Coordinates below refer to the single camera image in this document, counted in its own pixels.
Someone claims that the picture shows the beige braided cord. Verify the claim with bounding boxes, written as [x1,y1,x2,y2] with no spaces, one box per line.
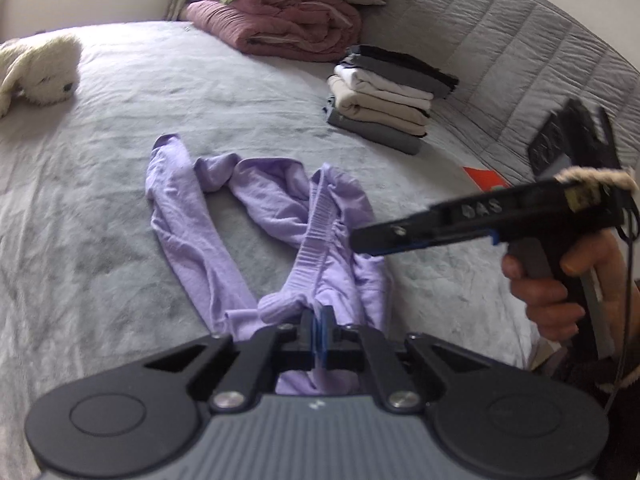
[552,166,638,196]

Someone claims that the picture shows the lilac pants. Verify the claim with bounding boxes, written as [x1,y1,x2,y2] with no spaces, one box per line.
[145,133,393,396]

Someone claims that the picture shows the orange notebook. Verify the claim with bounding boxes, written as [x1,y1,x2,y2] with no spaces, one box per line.
[462,166,511,191]

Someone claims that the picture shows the white folded garment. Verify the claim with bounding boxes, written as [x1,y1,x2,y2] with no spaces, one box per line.
[327,65,435,113]

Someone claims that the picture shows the white plush dog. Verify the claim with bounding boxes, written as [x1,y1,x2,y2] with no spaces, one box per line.
[0,31,83,118]

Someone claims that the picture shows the grey knit folded sweater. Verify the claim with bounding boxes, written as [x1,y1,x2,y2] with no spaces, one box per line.
[324,105,426,156]

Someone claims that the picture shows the folded pink quilt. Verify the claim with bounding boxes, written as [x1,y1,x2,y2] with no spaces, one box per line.
[180,0,363,63]

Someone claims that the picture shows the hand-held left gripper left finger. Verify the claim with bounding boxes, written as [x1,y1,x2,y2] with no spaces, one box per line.
[142,310,321,413]

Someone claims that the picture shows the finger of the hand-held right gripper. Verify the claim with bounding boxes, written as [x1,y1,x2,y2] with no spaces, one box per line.
[350,210,496,257]

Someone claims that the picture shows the grey bed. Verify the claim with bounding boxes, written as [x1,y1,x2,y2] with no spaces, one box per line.
[0,20,551,480]

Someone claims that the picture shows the grey quilted headboard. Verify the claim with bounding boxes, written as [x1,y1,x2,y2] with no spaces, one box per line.
[360,0,638,186]

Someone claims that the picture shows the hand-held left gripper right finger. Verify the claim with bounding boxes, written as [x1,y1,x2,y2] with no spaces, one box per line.
[320,305,501,413]

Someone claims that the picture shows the person's right hand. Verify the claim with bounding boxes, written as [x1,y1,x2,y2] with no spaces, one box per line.
[502,230,640,346]

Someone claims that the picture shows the dark grey folded garment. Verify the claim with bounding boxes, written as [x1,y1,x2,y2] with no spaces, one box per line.
[339,55,451,98]

